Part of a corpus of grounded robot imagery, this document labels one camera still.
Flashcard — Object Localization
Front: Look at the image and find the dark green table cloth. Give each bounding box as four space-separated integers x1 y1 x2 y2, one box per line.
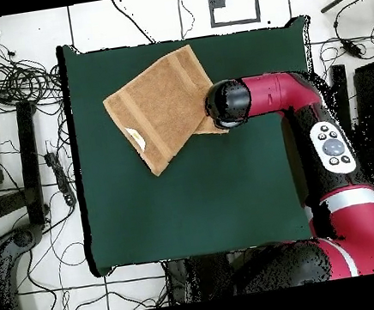
54 8 344 281

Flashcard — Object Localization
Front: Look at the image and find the black metal frame stand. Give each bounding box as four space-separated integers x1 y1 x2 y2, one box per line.
0 70 56 240
328 58 374 188

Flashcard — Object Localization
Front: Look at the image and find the black cable tangle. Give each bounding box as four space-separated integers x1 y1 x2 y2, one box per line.
0 9 66 114

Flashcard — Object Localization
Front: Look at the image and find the black power adapter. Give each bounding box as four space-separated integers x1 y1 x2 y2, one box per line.
340 36 365 62

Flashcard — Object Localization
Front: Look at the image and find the tan terry towel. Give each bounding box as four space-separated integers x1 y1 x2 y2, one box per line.
95 40 235 184

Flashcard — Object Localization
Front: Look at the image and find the black chair base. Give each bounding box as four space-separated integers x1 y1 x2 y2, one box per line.
0 221 57 310

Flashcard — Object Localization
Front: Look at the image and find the black power strip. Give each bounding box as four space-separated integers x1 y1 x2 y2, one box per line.
43 149 78 211

